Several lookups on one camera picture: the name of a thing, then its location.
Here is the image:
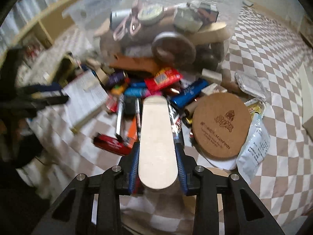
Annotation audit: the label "red glitter box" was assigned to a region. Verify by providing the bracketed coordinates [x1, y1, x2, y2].
[93, 133, 132, 156]

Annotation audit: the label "beige oblong wooden board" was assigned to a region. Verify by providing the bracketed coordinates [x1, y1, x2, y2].
[138, 96, 178, 190]

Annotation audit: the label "white foil pouch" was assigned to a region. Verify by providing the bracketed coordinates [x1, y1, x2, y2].
[236, 113, 270, 184]

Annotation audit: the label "white printed paper booklet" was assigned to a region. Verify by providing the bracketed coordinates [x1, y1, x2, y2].
[63, 70, 108, 127]

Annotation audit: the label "round cork coaster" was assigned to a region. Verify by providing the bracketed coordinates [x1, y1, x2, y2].
[192, 92, 251, 159]

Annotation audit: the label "wooden bedside shelf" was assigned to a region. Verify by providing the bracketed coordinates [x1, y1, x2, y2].
[1, 0, 77, 60]

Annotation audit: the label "black marker pen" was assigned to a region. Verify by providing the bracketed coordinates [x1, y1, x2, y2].
[135, 98, 142, 140]

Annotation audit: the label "clear plastic blister pack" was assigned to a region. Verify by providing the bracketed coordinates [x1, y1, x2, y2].
[235, 70, 268, 102]

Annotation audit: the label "blue snack bar wrapper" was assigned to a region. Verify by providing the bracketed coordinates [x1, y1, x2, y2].
[170, 79, 209, 109]

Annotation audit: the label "white cardboard box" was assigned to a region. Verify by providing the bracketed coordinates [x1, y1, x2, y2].
[299, 63, 313, 138]

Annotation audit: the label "brown leather case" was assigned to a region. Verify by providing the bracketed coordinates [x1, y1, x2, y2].
[109, 54, 161, 75]

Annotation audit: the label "grey window curtain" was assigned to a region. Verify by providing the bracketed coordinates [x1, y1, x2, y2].
[1, 0, 59, 52]

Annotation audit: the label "red snack packet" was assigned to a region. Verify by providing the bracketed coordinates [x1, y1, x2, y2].
[145, 67, 183, 92]

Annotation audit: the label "pink scissors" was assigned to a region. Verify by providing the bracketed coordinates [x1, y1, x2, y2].
[112, 13, 142, 41]

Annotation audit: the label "round tape measure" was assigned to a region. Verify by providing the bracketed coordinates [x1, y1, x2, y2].
[137, 4, 164, 25]

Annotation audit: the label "clear plastic storage bin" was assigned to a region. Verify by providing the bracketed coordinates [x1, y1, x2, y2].
[62, 0, 242, 71]

